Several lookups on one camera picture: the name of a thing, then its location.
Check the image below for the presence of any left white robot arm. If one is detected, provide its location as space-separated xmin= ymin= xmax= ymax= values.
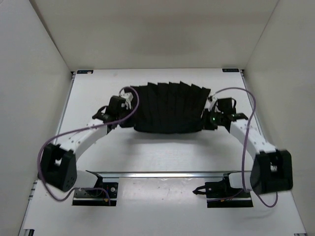
xmin=37 ymin=92 xmax=139 ymax=196

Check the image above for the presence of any corner label sticker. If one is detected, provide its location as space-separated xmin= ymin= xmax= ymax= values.
xmin=76 ymin=70 xmax=94 ymax=74
xmin=222 ymin=68 xmax=239 ymax=73

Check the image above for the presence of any right corner label sticker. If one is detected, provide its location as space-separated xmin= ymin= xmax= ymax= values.
xmin=222 ymin=68 xmax=239 ymax=73

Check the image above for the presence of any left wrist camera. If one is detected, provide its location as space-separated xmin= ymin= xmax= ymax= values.
xmin=119 ymin=92 xmax=133 ymax=110

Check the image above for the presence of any black pleated skirt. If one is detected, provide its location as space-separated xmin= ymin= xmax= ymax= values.
xmin=120 ymin=82 xmax=211 ymax=134

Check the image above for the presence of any left corner label sticker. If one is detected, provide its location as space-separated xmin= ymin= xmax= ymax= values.
xmin=76 ymin=70 xmax=94 ymax=74

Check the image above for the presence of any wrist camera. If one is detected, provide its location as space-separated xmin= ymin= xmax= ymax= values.
xmin=207 ymin=94 xmax=218 ymax=112
xmin=119 ymin=92 xmax=133 ymax=110

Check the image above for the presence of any aluminium table rail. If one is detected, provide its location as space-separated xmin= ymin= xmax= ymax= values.
xmin=95 ymin=172 xmax=228 ymax=178

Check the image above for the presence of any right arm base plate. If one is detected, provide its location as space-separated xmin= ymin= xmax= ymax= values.
xmin=193 ymin=173 xmax=253 ymax=208

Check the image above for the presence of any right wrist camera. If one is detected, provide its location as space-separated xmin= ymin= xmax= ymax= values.
xmin=207 ymin=94 xmax=218 ymax=112

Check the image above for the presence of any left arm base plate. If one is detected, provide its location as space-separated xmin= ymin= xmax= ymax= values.
xmin=72 ymin=171 xmax=119 ymax=207

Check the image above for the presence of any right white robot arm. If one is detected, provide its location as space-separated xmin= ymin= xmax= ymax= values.
xmin=203 ymin=97 xmax=293 ymax=197

